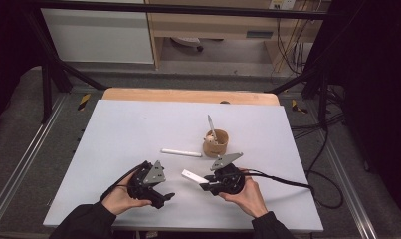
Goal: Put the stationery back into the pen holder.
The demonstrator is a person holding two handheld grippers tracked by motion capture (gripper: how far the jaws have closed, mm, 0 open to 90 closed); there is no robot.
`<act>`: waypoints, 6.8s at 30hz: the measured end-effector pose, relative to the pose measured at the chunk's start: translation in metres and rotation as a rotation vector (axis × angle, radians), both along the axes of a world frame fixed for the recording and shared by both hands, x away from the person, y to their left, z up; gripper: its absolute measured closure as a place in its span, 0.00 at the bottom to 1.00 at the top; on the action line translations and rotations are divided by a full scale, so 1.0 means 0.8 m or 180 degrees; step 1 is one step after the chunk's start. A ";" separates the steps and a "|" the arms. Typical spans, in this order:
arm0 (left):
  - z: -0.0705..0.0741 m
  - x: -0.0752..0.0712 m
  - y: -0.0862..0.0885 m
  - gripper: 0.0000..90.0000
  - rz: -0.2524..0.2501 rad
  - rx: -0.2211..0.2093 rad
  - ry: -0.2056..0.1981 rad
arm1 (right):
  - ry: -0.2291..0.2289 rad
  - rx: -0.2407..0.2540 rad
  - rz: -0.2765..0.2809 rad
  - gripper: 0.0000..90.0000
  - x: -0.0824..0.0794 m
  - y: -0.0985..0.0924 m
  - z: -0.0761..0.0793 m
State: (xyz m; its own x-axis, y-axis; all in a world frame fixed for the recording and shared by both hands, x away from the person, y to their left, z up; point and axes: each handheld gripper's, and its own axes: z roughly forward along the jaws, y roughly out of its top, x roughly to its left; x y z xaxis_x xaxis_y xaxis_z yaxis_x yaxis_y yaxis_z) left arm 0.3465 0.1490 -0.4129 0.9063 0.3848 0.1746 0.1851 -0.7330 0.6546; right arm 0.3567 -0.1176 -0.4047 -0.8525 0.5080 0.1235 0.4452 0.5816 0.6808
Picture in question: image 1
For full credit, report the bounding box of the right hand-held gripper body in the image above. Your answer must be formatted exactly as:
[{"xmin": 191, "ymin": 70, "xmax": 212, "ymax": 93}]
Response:
[{"xmin": 204, "ymin": 152, "xmax": 247, "ymax": 196}]

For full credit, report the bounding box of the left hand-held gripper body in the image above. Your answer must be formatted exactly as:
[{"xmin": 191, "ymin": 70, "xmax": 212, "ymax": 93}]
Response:
[{"xmin": 126, "ymin": 160, "xmax": 167, "ymax": 202}]

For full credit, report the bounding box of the white pen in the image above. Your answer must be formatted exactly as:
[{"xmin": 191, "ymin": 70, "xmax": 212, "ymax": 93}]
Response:
[
  {"xmin": 160, "ymin": 148, "xmax": 203, "ymax": 158},
  {"xmin": 181, "ymin": 168, "xmax": 211, "ymax": 185}
]

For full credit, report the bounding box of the round wooden pen holder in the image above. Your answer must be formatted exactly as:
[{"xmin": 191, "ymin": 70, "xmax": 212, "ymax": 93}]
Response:
[{"xmin": 202, "ymin": 128, "xmax": 230, "ymax": 158}]

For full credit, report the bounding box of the silver pen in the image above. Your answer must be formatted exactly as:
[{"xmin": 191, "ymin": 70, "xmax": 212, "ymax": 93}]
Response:
[{"xmin": 206, "ymin": 115, "xmax": 220, "ymax": 144}]

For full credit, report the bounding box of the person's right hand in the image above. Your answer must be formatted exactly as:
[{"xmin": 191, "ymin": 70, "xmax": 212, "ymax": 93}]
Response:
[{"xmin": 218, "ymin": 167, "xmax": 270, "ymax": 219}]

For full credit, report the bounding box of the person's left hand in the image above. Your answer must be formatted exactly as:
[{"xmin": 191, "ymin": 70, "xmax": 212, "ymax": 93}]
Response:
[{"xmin": 101, "ymin": 170, "xmax": 153, "ymax": 217}]

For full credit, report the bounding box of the wooden table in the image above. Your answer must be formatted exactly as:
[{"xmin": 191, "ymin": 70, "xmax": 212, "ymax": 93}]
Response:
[{"xmin": 101, "ymin": 87, "xmax": 282, "ymax": 107}]

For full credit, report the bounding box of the office chair base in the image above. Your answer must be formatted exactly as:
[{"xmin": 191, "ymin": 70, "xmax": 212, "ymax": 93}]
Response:
[{"xmin": 170, "ymin": 36, "xmax": 205, "ymax": 53}]

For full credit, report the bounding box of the light wooden desk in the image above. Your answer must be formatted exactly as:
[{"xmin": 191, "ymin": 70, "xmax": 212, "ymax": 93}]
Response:
[{"xmin": 144, "ymin": 0, "xmax": 331, "ymax": 70}]

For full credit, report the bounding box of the white cabinet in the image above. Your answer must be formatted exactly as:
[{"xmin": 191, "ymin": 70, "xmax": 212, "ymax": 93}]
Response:
[{"xmin": 39, "ymin": 7, "xmax": 155, "ymax": 65}]

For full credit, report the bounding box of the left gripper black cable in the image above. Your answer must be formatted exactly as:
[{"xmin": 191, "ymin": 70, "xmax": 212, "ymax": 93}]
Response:
[{"xmin": 99, "ymin": 160, "xmax": 150, "ymax": 203}]

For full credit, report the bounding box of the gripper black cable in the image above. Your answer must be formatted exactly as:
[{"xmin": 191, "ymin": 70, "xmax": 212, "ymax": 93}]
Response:
[
  {"xmin": 243, "ymin": 168, "xmax": 344, "ymax": 210},
  {"xmin": 99, "ymin": 160, "xmax": 150, "ymax": 203}
]

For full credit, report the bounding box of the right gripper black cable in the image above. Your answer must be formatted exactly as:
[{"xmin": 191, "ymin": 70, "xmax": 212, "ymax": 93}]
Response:
[{"xmin": 243, "ymin": 168, "xmax": 344, "ymax": 210}]

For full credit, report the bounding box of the black floor cable bundle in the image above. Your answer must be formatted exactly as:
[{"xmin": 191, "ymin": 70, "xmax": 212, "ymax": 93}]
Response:
[{"xmin": 289, "ymin": 84, "xmax": 347, "ymax": 140}]

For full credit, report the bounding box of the aluminium floor rail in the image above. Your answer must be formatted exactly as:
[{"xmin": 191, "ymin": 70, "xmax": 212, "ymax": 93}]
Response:
[
  {"xmin": 0, "ymin": 94, "xmax": 69, "ymax": 227},
  {"xmin": 320, "ymin": 138, "xmax": 379, "ymax": 239}
]

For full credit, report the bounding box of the hanging cable bundle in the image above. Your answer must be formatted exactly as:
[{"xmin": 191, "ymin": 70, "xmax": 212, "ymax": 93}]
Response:
[{"xmin": 271, "ymin": 9, "xmax": 313, "ymax": 84}]

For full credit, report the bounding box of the black metal frame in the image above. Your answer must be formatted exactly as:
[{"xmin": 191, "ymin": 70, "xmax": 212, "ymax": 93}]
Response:
[{"xmin": 22, "ymin": 0, "xmax": 341, "ymax": 125}]

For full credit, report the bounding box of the wall power outlet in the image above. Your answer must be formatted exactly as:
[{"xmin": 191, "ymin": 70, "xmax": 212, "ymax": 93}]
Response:
[{"xmin": 269, "ymin": 0, "xmax": 298, "ymax": 11}]

